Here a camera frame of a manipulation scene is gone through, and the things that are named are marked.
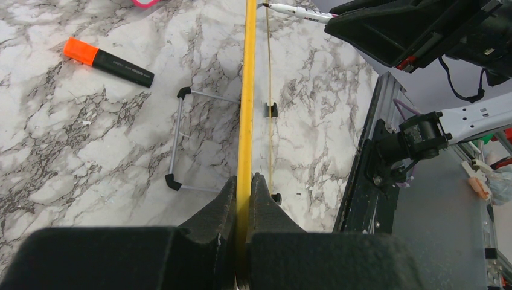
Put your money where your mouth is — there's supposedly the white marker with red cap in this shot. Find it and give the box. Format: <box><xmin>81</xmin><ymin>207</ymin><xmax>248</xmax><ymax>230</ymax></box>
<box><xmin>259</xmin><ymin>3</ymin><xmax>337</xmax><ymax>24</ymax></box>

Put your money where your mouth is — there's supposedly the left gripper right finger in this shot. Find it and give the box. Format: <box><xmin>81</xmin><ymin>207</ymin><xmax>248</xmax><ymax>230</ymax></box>
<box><xmin>246</xmin><ymin>173</ymin><xmax>425</xmax><ymax>289</ymax></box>

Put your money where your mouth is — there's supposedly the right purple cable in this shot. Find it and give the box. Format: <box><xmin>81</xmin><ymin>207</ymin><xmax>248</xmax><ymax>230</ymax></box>
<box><xmin>392</xmin><ymin>98</ymin><xmax>421</xmax><ymax>121</ymax></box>

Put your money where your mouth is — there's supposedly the pink framed whiteboard with writing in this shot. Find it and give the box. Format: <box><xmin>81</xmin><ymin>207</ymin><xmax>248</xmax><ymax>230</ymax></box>
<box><xmin>132</xmin><ymin>0</ymin><xmax>159</xmax><ymax>9</ymax></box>

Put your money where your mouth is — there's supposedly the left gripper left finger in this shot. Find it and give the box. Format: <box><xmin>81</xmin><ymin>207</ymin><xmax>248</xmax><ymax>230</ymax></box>
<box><xmin>1</xmin><ymin>177</ymin><xmax>237</xmax><ymax>289</ymax></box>

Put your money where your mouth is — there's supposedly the black orange eraser marker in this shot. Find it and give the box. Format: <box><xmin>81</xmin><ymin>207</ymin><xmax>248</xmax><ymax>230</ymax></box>
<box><xmin>63</xmin><ymin>37</ymin><xmax>155</xmax><ymax>88</ymax></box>

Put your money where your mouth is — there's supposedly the yellow board wire stand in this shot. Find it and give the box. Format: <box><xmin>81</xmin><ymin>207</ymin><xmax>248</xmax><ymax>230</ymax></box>
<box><xmin>164</xmin><ymin>86</ymin><xmax>283</xmax><ymax>205</ymax></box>

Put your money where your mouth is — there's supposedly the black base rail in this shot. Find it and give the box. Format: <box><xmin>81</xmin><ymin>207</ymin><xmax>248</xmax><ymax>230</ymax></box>
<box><xmin>333</xmin><ymin>120</ymin><xmax>400</xmax><ymax>234</ymax></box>

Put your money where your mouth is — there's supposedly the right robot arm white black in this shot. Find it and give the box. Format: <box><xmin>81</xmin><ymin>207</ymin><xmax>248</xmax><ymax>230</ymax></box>
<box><xmin>325</xmin><ymin>1</ymin><xmax>511</xmax><ymax>164</ymax></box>

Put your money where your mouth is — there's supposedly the yellow framed whiteboard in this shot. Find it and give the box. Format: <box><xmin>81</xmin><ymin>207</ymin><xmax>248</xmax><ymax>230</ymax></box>
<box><xmin>235</xmin><ymin>1</ymin><xmax>272</xmax><ymax>289</ymax></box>

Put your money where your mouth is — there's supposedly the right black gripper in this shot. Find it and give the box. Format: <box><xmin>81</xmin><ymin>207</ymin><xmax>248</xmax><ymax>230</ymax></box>
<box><xmin>324</xmin><ymin>1</ymin><xmax>511</xmax><ymax>74</ymax></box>

